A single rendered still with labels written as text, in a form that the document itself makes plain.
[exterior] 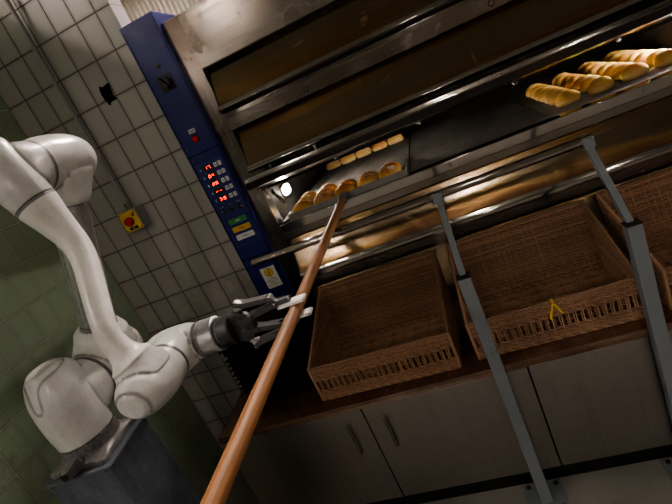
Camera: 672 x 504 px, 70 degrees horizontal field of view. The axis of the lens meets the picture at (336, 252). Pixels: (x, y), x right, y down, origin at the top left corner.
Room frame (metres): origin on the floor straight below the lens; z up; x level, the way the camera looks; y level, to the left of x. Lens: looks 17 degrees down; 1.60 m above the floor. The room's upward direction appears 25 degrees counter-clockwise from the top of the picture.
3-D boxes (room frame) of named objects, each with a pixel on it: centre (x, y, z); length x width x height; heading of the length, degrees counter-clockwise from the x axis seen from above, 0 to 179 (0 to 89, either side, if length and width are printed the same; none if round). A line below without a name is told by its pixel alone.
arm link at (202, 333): (1.10, 0.36, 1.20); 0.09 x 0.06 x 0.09; 164
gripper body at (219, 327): (1.08, 0.29, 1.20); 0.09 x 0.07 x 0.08; 74
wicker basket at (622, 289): (1.57, -0.63, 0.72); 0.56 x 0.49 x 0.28; 72
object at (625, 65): (2.09, -1.36, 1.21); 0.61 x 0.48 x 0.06; 163
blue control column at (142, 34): (3.02, 0.06, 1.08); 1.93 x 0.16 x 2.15; 163
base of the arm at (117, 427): (1.19, 0.84, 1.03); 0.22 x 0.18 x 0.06; 168
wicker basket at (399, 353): (1.74, -0.05, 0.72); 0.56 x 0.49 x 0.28; 72
